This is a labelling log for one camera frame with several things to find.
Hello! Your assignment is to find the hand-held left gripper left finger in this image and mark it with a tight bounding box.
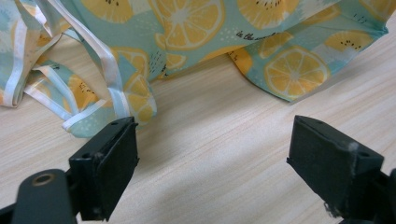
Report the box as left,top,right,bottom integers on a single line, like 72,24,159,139
68,116,140,222

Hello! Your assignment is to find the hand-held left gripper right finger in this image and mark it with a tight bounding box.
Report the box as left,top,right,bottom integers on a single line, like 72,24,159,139
286,115,385,219

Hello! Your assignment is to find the lemon print cloth bag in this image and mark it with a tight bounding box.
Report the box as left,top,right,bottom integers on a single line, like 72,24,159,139
0,0,396,139

